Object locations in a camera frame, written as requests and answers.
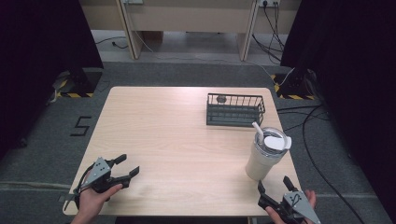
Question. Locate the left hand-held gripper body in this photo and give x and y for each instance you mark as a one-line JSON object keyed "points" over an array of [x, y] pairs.
{"points": [[101, 177]]}

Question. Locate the black curtain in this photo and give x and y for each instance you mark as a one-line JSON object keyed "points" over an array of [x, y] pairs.
{"points": [[37, 62], [358, 77]]}

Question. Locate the cream tumbler with lid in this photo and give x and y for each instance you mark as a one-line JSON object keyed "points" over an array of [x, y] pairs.
{"points": [[260, 161]]}

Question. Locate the stand base with hazard tape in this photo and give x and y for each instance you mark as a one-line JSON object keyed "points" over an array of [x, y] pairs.
{"points": [[82, 82], [292, 85]]}

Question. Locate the light wooden desk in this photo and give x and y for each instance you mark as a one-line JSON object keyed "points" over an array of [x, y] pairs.
{"points": [[186, 18]]}

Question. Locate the person's right hand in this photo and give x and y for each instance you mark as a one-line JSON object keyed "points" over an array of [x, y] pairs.
{"points": [[275, 216]]}

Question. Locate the white power strip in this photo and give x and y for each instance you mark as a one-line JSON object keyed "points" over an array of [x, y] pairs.
{"points": [[269, 2]]}

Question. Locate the person's left hand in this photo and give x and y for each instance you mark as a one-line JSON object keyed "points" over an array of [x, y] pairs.
{"points": [[90, 202]]}

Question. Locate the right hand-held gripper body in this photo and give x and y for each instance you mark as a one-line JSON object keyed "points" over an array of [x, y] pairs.
{"points": [[295, 207]]}

